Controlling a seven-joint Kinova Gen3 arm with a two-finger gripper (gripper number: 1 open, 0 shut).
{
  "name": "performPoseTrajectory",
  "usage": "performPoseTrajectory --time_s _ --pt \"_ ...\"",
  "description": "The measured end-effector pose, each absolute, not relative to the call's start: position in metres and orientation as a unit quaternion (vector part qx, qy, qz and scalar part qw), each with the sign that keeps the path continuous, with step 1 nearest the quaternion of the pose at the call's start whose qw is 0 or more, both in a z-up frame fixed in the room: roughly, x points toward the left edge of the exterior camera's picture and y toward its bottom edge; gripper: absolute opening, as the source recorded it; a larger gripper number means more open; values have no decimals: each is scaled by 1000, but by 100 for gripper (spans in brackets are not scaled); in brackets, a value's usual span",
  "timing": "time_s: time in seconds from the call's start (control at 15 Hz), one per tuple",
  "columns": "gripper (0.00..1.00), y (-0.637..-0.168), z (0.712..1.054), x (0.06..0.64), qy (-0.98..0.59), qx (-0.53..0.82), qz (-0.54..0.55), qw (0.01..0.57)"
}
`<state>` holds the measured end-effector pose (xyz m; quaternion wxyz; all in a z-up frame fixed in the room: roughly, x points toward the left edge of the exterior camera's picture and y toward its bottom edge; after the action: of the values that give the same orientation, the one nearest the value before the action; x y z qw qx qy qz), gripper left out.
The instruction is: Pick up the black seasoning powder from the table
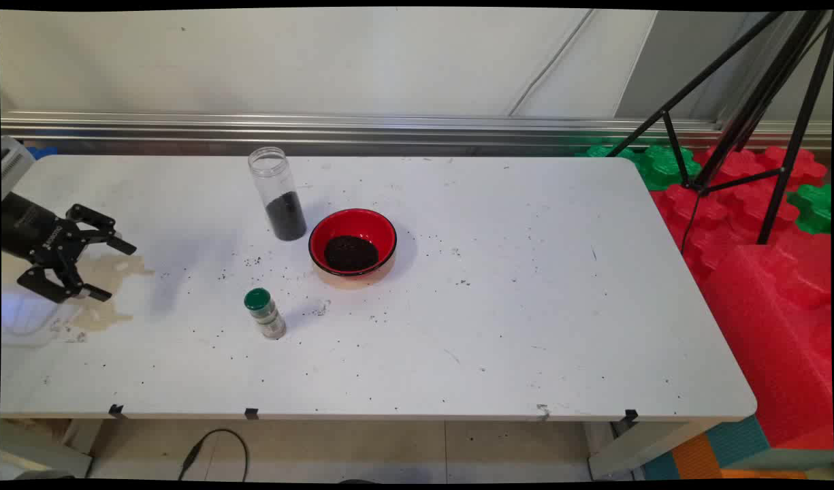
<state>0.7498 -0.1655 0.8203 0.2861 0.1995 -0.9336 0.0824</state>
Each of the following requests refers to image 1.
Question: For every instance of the red and green foam mats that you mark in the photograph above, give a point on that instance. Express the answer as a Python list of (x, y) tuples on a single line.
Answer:
[(777, 340)]

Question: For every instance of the green foam block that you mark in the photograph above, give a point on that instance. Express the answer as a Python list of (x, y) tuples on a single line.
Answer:
[(662, 167), (604, 151), (813, 207)]

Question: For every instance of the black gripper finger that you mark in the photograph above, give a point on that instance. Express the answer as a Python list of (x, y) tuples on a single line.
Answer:
[(93, 219), (56, 284)]

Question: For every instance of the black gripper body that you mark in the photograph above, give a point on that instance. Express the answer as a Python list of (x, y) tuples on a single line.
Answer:
[(39, 231)]

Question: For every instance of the black tripod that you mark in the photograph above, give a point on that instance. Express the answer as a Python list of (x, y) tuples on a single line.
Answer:
[(805, 102)]

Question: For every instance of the green-lidded spice bottle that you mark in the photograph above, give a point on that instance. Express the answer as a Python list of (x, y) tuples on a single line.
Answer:
[(265, 312)]

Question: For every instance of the black tape piece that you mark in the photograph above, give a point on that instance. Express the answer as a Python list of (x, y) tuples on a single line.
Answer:
[(251, 414), (631, 415), (116, 410)]

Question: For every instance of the white table leg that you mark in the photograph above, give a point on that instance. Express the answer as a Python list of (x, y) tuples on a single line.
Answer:
[(648, 446), (45, 449)]

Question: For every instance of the aluminium rail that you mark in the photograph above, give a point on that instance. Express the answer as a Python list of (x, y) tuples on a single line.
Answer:
[(389, 126)]

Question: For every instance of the white vented camera box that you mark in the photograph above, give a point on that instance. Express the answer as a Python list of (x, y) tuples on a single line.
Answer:
[(15, 163)]

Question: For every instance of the blue foam piece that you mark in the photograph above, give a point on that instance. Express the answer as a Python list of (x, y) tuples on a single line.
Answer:
[(42, 152)]

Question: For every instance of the black seed heap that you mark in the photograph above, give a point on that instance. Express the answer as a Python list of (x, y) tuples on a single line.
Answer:
[(350, 253)]

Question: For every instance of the red foam floor tiles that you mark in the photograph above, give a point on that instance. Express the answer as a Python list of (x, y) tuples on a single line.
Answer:
[(723, 211)]

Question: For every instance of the red bowl with black rim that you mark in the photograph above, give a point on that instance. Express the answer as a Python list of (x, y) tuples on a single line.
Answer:
[(352, 221)]

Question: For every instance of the orange foam tile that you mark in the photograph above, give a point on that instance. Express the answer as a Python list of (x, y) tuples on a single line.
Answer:
[(696, 459)]

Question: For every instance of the clear plastic jar with seeds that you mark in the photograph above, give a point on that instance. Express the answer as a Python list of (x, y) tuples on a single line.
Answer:
[(285, 214)]

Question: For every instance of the teal foam tile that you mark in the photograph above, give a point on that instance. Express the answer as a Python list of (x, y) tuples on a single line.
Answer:
[(736, 442)]

